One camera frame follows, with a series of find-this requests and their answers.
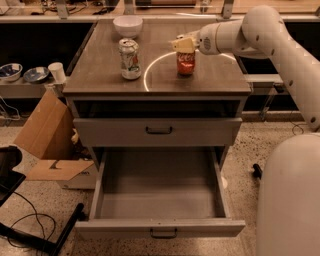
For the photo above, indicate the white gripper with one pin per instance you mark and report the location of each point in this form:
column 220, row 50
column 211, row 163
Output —
column 206, row 42

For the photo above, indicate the red coke can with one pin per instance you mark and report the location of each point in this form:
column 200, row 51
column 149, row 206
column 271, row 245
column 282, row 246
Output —
column 185, row 63

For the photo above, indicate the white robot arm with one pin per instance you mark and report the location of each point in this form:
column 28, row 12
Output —
column 288, row 217

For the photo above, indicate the white green soda can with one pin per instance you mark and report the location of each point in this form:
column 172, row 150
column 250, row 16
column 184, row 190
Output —
column 130, row 65

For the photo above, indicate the grey drawer cabinet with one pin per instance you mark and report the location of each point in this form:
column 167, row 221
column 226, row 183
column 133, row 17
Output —
column 96, row 88

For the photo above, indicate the closed grey top drawer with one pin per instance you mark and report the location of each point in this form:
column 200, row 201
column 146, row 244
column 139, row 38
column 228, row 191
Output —
column 167, row 132

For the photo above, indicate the open grey middle drawer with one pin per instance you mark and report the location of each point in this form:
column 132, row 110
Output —
column 161, row 193

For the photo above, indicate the white ceramic bowl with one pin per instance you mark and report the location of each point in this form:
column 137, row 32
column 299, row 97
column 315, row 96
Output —
column 128, row 26

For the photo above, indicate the grey side shelf right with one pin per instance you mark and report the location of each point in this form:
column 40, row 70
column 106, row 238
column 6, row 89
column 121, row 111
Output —
column 265, row 84

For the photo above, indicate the grey side shelf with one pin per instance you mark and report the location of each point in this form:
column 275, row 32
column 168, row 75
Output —
column 21, row 89
column 265, row 84

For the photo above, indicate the white paper cup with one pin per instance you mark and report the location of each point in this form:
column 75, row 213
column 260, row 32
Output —
column 57, row 71

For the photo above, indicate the black stand leg right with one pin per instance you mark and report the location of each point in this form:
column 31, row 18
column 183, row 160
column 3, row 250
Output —
column 257, row 173

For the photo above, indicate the blue patterned bowl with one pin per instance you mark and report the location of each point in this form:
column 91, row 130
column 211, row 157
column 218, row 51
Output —
column 36, row 75

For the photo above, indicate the brown cardboard box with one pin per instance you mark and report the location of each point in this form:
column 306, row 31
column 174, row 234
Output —
column 49, row 135

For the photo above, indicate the grey side shelf left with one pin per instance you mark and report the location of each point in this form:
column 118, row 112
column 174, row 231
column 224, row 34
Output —
column 21, row 89

